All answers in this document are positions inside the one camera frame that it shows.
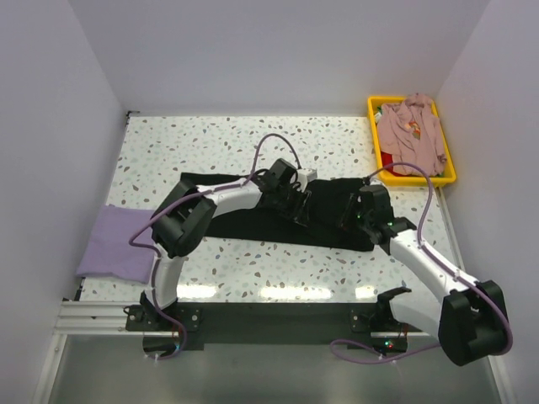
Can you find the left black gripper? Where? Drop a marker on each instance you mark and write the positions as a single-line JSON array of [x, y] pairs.
[[298, 212]]

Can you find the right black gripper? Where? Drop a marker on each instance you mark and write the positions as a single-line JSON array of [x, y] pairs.
[[346, 209]]

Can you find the black t shirt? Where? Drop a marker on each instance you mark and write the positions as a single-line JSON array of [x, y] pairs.
[[328, 200]]

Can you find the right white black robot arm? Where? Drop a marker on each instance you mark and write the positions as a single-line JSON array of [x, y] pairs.
[[442, 278]]

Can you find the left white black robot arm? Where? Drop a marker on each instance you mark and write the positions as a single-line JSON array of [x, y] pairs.
[[190, 212]]

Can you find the red garment in bin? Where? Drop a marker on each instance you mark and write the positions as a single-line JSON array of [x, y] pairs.
[[386, 160]]

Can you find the pink shirt in bin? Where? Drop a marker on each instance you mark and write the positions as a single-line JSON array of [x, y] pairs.
[[410, 133]]

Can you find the yellow plastic bin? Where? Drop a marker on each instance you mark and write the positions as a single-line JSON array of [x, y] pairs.
[[374, 104]]

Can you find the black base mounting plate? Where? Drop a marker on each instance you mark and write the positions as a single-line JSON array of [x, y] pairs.
[[273, 326]]

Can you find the folded lavender t shirt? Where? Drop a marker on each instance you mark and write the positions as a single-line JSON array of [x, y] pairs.
[[109, 254]]

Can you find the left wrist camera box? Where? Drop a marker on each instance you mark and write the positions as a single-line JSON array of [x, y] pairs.
[[306, 175]]

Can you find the aluminium extrusion rail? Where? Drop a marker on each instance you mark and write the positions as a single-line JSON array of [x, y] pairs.
[[458, 316]]

